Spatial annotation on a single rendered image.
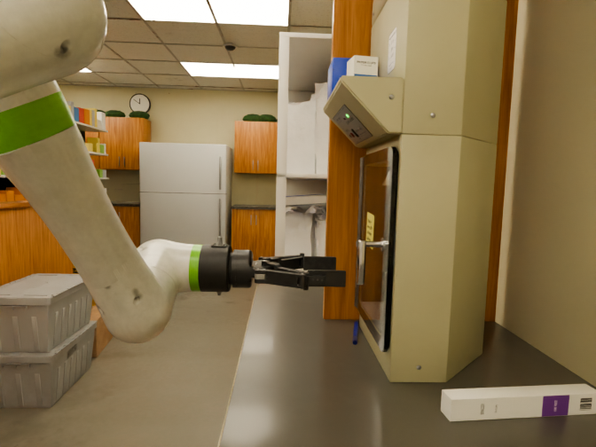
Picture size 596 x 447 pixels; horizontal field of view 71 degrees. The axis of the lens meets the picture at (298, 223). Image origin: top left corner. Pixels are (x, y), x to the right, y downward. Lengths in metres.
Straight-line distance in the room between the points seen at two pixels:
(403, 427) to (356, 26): 0.94
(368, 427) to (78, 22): 0.65
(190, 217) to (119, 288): 5.12
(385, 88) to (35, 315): 2.36
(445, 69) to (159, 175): 5.24
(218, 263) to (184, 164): 5.02
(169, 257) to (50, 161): 0.29
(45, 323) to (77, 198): 2.15
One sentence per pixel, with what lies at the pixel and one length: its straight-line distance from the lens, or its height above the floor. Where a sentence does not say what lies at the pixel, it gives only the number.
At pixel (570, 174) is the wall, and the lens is 1.12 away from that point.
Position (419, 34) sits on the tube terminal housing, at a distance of 0.84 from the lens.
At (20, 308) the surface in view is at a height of 0.59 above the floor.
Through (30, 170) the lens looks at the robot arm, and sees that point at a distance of 0.63.
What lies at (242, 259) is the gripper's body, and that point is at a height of 1.17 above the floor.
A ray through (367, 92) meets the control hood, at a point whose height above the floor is 1.48.
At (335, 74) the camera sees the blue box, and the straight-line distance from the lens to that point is 1.00.
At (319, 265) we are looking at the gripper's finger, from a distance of 0.90.
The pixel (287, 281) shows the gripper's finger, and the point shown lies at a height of 1.14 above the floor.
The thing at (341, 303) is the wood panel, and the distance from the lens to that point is 1.19.
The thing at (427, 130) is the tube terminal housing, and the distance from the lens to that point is 0.81.
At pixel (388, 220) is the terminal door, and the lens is 0.80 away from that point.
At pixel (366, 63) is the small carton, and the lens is 0.89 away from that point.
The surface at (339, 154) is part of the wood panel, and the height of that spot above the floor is 1.40.
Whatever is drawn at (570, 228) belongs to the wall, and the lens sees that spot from 1.11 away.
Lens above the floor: 1.32
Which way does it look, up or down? 6 degrees down
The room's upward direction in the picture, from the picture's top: 1 degrees clockwise
